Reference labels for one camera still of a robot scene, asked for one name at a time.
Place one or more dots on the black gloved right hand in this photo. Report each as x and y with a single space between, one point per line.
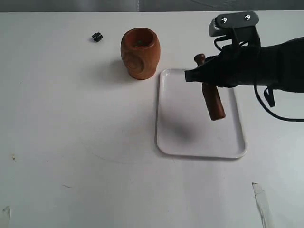
229 68

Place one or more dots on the brown wooden pestle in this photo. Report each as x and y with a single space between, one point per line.
213 101

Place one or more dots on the brown wooden mortar cup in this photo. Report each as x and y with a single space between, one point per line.
140 52

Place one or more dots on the black sleeved right forearm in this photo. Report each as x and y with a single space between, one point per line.
282 66

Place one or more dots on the white rectangular plastic tray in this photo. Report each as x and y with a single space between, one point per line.
184 127

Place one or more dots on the clear tape strip right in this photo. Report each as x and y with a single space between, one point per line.
262 205

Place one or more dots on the clear tape strip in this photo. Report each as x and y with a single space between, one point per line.
262 205
5 215

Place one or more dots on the small black plastic clip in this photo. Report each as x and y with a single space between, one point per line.
96 37

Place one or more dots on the clear tape strip left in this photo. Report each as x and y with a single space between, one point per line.
5 215

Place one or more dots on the grey wrist-mounted camera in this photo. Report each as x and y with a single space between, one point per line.
239 27

